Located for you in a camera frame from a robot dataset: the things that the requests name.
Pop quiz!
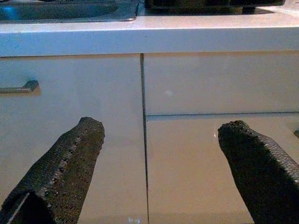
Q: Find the metal cabinet bar handle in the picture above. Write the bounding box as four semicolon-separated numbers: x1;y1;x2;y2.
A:
0;80;39;94

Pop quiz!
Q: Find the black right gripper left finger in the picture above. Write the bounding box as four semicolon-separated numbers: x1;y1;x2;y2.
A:
0;116;105;224

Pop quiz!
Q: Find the white cabinet door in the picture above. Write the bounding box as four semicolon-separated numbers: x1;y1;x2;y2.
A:
0;53;148;224

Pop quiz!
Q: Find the black countertop appliance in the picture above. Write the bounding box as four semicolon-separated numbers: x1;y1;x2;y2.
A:
144;0;286;14

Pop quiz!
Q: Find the tall white drawer front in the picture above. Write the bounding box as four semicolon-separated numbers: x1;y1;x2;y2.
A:
146;112;299;224

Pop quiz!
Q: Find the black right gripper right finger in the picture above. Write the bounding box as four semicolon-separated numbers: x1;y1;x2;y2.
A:
217;120;299;224

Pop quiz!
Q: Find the stainless steel sink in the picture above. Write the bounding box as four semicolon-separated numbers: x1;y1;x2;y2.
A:
0;0;140;22

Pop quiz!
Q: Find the shallow white drawer front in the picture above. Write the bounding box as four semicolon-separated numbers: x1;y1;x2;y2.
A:
142;51;299;116

